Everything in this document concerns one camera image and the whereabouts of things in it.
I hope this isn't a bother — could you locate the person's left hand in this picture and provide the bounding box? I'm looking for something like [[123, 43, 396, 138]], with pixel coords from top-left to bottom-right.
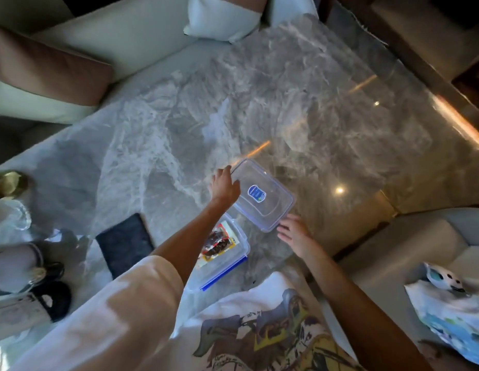
[[210, 165, 241, 209]]

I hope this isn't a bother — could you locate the white cushion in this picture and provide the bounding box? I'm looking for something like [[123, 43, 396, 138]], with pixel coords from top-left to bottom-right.
[[183, 0, 263, 44]]

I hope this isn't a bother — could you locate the brown cushion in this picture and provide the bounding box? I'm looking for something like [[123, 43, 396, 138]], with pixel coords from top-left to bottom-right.
[[0, 25, 114, 108]]

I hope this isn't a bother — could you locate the white printed t-shirt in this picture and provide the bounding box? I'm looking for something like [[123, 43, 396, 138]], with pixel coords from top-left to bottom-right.
[[8, 256, 367, 371]]

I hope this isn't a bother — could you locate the person's right hand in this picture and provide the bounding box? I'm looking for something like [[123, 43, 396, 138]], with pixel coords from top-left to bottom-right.
[[276, 214, 322, 259]]

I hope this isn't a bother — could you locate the white blue patterned cloth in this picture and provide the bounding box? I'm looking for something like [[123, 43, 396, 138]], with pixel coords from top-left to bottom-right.
[[405, 280, 479, 367]]

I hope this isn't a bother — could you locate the clear glass bowl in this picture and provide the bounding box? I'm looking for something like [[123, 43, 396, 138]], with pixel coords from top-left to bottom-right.
[[0, 198, 32, 244]]

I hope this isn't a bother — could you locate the person's right forearm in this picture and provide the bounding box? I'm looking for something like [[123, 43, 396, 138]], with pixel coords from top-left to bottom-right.
[[301, 245, 434, 371]]

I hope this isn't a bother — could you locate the person's left forearm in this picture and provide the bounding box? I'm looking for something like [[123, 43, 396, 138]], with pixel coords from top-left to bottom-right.
[[151, 199, 234, 286]]

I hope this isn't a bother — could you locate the white spotted plush toy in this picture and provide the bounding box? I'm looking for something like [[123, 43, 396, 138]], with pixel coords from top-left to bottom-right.
[[424, 263, 467, 294]]

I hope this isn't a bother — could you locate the clear plastic lid blue label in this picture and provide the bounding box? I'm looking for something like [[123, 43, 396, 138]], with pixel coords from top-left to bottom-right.
[[230, 158, 296, 233]]

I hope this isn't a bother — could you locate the clear plastic container blue clip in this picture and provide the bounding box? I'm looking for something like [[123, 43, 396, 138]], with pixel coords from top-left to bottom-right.
[[185, 212, 251, 293]]

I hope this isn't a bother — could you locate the red yellow snack packet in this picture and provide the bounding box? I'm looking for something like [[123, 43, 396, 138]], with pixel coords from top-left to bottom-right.
[[196, 222, 241, 269]]

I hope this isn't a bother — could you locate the beige sofa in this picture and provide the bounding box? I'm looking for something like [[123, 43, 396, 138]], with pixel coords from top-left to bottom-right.
[[0, 0, 203, 125]]

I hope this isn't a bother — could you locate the dark blue cloth mat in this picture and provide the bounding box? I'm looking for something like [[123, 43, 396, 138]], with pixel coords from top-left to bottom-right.
[[95, 213, 155, 280]]

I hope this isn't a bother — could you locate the grey armchair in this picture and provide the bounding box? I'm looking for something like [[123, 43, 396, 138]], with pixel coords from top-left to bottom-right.
[[320, 207, 479, 371]]

